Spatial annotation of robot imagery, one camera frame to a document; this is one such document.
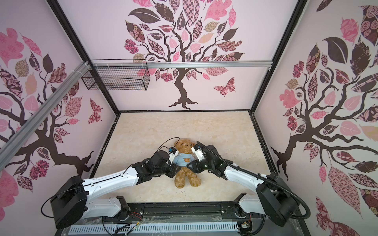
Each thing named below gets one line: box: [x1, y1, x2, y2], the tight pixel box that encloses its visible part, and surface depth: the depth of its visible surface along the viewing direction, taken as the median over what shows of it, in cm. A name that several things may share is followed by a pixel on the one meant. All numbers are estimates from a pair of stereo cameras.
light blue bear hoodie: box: [172, 152, 195, 167], surface depth 85 cm
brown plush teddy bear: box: [174, 138, 202, 190], surface depth 79 cm
